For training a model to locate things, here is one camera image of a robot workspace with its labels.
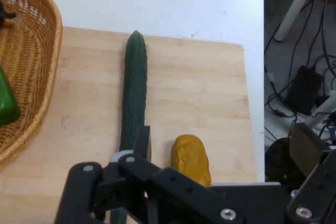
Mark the long green cucumber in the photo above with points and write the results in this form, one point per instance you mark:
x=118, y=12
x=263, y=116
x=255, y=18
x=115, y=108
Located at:
x=135, y=77

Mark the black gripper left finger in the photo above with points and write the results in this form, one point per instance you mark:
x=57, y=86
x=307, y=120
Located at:
x=147, y=182

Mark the yellow and red fruit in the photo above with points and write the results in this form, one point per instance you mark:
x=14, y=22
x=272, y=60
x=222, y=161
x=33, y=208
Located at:
x=190, y=155

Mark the white table leg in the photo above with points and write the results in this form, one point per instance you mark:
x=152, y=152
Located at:
x=296, y=6
x=324, y=108

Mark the woven wicker basket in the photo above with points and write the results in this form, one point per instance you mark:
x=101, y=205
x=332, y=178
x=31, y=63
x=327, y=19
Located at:
x=31, y=58

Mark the black power adapter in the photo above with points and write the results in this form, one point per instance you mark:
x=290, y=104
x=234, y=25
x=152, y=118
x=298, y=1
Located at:
x=304, y=90

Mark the bamboo cutting board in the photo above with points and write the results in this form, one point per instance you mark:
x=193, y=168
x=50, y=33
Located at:
x=197, y=90

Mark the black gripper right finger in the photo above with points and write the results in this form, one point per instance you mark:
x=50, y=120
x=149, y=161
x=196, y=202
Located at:
x=315, y=197

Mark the green bell pepper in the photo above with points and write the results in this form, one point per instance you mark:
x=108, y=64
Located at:
x=6, y=103

